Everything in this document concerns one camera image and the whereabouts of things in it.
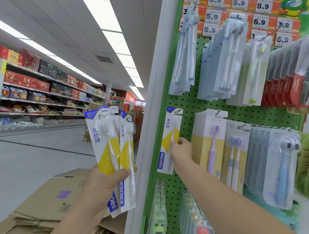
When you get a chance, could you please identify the person's right hand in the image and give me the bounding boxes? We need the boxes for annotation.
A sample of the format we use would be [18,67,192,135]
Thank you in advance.
[170,137,194,176]

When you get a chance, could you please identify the row of blue toothbrush packs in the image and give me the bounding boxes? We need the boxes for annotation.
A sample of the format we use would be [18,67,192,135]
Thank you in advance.
[169,5,200,96]

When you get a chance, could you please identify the teal multi toothbrush pack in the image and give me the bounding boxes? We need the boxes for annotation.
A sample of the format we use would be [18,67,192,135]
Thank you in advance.
[241,185,300,230]

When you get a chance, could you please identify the row of green pink packs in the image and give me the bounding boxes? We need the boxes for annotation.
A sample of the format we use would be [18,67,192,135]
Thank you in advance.
[295,130,309,198]

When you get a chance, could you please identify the person's right forearm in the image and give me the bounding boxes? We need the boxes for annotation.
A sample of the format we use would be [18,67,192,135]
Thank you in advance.
[175,161,295,234]

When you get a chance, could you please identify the yellow frog poster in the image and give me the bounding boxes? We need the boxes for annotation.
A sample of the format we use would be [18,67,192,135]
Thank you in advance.
[280,0,309,34]

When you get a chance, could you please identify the person's left hand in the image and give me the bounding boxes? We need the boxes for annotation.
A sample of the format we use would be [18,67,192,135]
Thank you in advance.
[77,164,137,227]

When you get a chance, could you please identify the pile of flattened cardboard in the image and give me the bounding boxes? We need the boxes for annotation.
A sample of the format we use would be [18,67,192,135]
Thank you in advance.
[0,168,128,234]

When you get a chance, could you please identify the stocked store shelves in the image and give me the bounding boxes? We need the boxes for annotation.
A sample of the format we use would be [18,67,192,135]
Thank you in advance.
[0,46,107,131]

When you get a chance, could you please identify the pile of red grey toothbrush packs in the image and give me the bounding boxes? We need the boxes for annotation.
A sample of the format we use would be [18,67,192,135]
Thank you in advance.
[261,36,309,108]

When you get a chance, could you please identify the green pegboard display rack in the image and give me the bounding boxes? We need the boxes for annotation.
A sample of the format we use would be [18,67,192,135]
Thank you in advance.
[142,31,309,234]

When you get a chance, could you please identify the bundle of green toothbrush packs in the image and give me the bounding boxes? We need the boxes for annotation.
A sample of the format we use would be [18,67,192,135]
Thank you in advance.
[227,36,272,107]

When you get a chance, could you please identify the purple twin toothbrush yellow card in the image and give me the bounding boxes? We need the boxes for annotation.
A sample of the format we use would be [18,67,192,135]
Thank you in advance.
[220,121,252,194]

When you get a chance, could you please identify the rows of orange price tags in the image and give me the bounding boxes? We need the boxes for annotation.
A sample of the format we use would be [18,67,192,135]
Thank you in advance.
[180,0,302,47]

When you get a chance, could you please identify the bundle of clear blue toothbrush blisters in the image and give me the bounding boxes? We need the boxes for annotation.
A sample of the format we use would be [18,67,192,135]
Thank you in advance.
[244,125,301,210]

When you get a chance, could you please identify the row of twin toothbrush packs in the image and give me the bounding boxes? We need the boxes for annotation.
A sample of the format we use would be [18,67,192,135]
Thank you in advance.
[198,18,249,101]

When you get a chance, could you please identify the ceiling light strip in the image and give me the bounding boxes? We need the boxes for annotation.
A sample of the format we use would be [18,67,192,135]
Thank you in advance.
[0,19,103,85]
[83,0,145,100]

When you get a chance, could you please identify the bundle of cartoon toothbrush boxes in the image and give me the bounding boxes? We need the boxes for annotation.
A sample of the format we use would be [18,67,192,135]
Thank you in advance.
[179,190,215,234]

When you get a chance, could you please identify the purple single toothbrush yellow card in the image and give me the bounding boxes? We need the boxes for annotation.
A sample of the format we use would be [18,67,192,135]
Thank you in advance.
[198,110,228,178]

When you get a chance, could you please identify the bundle of clear kids toothbrushes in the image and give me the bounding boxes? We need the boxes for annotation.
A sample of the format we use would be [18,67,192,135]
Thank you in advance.
[147,181,168,234]

